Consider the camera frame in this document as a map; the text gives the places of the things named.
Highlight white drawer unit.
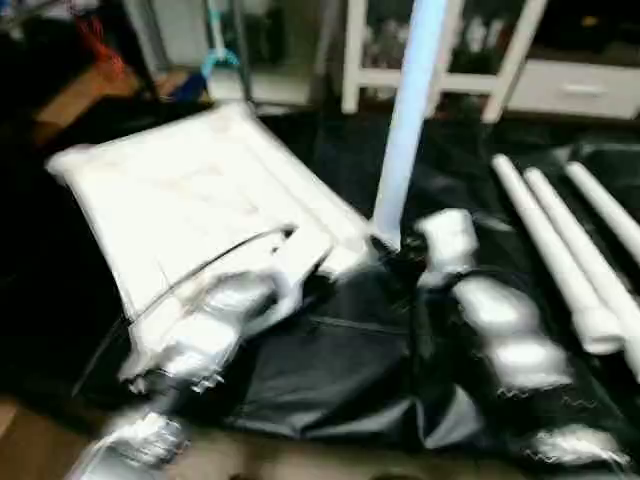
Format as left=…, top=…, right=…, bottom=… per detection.
left=503, top=58, right=640, bottom=123

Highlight blue box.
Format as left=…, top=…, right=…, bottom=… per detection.
left=168, top=68, right=213, bottom=105

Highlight white glass-door cabinet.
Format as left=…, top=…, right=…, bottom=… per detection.
left=339, top=0, right=551, bottom=125

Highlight dark metal stand pole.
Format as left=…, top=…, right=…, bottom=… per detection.
left=233, top=0, right=256, bottom=103

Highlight red cables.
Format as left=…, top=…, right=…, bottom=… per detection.
left=73, top=13, right=128, bottom=83

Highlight white plastic table top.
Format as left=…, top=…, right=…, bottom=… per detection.
left=45, top=99, right=378, bottom=383

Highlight teal and white pole tool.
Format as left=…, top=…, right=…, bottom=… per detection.
left=198, top=0, right=243, bottom=83

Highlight black mat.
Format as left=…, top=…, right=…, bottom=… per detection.
left=0, top=95, right=640, bottom=471

